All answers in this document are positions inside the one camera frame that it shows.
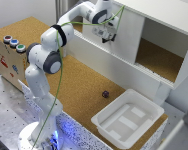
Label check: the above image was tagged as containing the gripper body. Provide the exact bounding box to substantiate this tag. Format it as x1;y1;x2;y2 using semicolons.
91;23;120;41

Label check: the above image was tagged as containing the white sliding door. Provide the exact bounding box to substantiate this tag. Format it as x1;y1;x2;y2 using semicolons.
81;2;146;66

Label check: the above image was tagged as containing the purple block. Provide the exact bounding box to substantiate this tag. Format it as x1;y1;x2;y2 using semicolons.
101;90;111;99

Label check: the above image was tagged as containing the white cabinet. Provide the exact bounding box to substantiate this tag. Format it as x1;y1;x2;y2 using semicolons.
65;0;188;108

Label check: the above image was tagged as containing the green button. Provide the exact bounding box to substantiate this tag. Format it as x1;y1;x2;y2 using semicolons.
15;43;27;54

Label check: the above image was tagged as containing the blue button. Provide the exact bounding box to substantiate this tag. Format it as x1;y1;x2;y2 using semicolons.
9;38;20;49

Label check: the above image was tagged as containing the white plastic box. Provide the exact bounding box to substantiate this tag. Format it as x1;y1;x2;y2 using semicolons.
90;88;166;150

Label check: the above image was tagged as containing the red button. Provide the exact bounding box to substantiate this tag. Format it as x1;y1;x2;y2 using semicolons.
2;34;14;45

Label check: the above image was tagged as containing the black door handle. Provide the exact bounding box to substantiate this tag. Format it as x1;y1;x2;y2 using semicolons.
101;35;117;44

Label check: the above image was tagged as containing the green cable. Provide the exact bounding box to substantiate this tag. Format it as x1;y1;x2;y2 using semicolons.
30;4;126;150

